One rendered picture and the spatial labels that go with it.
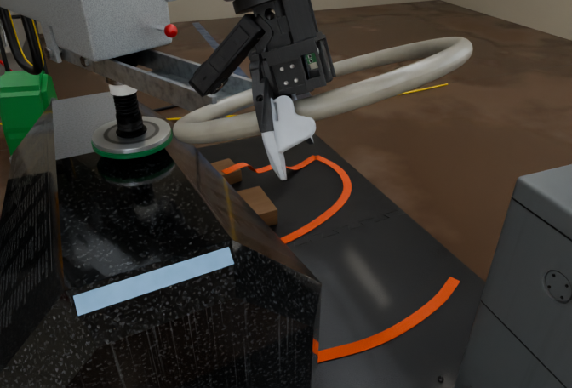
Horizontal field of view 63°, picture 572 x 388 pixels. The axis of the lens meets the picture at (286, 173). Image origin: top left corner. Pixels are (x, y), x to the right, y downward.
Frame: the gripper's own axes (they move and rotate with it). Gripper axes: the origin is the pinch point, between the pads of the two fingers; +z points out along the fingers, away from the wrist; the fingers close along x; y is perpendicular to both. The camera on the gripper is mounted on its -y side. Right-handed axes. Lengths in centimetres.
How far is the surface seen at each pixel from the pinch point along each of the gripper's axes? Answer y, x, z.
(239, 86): -19.9, 40.1, -8.4
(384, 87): 12.5, 2.0, -6.1
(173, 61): -39, 51, -18
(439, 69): 19.0, 7.7, -5.7
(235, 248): -28.0, 29.6, 23.6
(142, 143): -57, 54, 0
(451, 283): 10, 130, 101
